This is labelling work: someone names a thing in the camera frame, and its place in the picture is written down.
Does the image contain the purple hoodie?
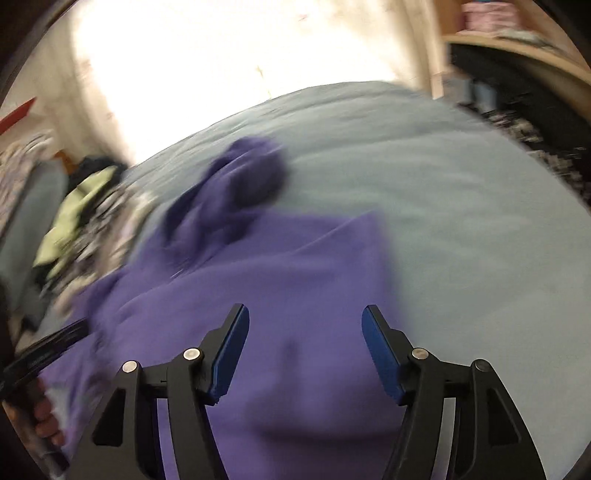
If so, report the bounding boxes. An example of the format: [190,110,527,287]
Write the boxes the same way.
[43,138,399,479]

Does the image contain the red wall decoration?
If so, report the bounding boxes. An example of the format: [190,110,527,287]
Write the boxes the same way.
[0,97,37,135]

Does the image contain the floral folded quilt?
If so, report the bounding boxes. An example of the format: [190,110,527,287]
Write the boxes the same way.
[0,130,54,235]

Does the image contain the green black folded garment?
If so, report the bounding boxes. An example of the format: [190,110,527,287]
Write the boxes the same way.
[33,156,127,285]

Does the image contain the person's left hand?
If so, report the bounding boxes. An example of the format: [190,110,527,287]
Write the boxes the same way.
[3,378,66,449]

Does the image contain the wooden shelf unit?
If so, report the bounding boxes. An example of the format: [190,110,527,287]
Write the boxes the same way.
[428,0,591,195]

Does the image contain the pink boxes on shelf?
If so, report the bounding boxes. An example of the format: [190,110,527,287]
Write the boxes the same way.
[462,1,522,33]

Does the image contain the black white patterned garment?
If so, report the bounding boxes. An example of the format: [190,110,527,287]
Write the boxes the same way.
[41,185,156,315]

